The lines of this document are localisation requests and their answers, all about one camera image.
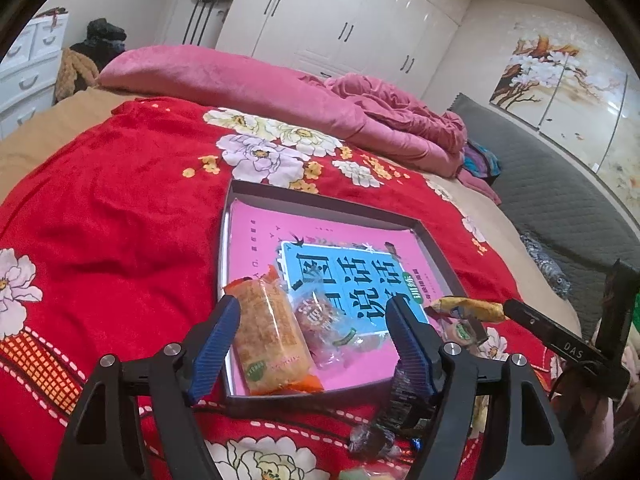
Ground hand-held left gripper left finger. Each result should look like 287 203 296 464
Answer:
52 294 243 480

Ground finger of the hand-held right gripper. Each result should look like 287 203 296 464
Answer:
502 299 561 343

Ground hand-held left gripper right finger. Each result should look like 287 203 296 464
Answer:
385 295 571 480

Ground yellow snack packet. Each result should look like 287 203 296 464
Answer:
429 295 507 323

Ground orange rice cracker packet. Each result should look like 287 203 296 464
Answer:
222 265 323 396

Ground clear packet with brown pastry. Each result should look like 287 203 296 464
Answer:
290 290 388 368

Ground dark candy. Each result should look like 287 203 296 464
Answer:
347 420 401 461

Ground shallow grey cardboard box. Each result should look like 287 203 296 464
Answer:
216 178 468 401

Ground person's right hand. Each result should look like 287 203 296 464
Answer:
552 355 640 461

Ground black and white patterned cloth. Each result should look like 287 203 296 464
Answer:
520 232 571 296

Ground pink book with blue label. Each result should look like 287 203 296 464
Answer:
225 200 446 396

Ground grey quilted headboard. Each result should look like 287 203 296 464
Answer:
445 92 640 331

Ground dark pink cloth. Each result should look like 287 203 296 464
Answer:
457 167 501 206

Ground colourful striped cloth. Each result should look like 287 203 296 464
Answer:
460 140 503 178

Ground red floral blanket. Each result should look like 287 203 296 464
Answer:
0 100 566 480

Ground crumpled pink duvet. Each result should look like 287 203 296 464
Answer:
322 74 468 161

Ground pink quilt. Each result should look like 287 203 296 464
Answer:
97 45 466 178

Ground brown knit blanket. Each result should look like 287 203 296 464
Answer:
54 47 101 103

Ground black clothes pile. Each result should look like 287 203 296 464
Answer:
70 17 128 66

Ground white drawer cabinet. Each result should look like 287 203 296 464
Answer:
0 10 71 141

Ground white wardrobe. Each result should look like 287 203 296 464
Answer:
215 0 473 91

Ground floral wall mural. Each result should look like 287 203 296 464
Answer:
489 17 640 221

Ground black hanging straps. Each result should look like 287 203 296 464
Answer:
182 0 216 46

